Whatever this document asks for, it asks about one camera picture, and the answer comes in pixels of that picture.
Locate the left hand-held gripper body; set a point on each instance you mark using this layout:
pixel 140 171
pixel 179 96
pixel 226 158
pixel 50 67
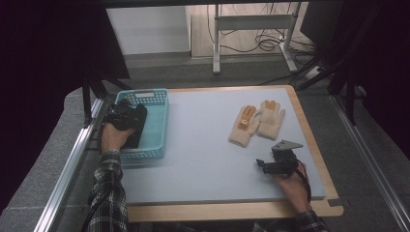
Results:
pixel 124 116

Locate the white board panel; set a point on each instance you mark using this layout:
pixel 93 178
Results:
pixel 148 29

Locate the white metal stand frame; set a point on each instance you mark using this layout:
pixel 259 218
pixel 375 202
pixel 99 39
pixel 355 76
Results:
pixel 254 22

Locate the aluminium rail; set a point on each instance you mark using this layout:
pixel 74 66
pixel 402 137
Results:
pixel 64 174
pixel 370 161

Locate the grey foam mat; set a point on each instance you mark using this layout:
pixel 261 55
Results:
pixel 209 161

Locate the dark curtain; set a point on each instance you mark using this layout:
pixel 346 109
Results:
pixel 393 80
pixel 42 80

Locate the black tripod stand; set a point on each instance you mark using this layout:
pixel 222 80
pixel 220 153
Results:
pixel 87 100
pixel 349 93

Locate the beige glove with orange fingers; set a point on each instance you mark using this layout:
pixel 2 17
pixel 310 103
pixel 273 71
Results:
pixel 243 133

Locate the person's right hand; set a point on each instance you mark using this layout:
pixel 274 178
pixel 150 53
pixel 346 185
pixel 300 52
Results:
pixel 295 191

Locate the beige glove with orange fingertips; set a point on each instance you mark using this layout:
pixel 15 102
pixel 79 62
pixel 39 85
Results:
pixel 270 124

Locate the black glove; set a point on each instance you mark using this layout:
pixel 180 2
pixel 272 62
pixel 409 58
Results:
pixel 141 124

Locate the turquoise plastic basket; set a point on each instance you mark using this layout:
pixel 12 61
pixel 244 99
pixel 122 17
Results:
pixel 156 129

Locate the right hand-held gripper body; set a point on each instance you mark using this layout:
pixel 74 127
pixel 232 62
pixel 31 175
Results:
pixel 285 161

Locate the white power strip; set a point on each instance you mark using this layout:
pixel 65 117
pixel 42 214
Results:
pixel 312 72

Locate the person's left hand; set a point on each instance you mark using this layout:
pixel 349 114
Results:
pixel 112 138

